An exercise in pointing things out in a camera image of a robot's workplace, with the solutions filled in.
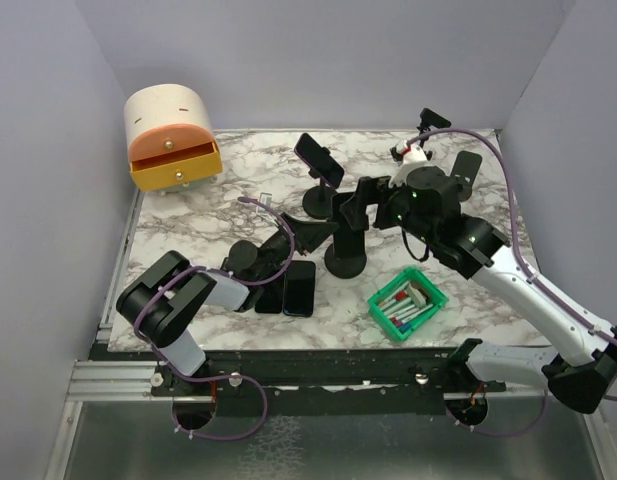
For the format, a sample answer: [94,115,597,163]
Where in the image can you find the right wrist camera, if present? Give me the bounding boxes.
[388,140,430,188]

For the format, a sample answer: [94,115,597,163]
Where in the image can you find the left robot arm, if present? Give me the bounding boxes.
[116,213,339,395]

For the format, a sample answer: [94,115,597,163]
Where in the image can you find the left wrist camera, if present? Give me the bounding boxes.
[256,192,273,213]

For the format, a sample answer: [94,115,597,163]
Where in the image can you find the black phone stand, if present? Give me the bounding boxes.
[302,169,344,220]
[324,231,367,279]
[417,108,452,135]

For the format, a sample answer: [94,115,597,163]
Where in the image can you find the black phone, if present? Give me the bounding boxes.
[282,260,316,318]

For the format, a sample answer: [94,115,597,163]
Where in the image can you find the white eraser in bin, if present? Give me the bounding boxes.
[405,283,429,307]

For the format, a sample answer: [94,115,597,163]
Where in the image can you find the wood base phone stand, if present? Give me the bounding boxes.
[450,150,483,203]

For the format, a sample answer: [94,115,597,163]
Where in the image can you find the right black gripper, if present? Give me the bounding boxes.
[340,175,436,246]

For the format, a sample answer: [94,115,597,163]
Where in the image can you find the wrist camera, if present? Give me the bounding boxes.
[388,140,430,188]
[256,192,273,213]

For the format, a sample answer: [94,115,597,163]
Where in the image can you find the orange drawer box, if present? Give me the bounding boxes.
[123,84,223,192]

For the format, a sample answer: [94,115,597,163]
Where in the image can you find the black table front rail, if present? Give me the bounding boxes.
[90,345,513,417]

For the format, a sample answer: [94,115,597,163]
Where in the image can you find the green plastic bin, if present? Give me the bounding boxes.
[367,267,448,342]

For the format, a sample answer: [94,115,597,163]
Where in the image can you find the grey silver phone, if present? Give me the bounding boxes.
[254,277,284,314]

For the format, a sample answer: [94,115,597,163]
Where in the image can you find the markers in bin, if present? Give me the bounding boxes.
[378,281,433,329]

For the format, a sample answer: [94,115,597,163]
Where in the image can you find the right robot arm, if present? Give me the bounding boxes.
[333,166,617,414]

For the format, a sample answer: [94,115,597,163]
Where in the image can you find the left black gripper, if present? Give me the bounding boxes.
[252,212,337,281]

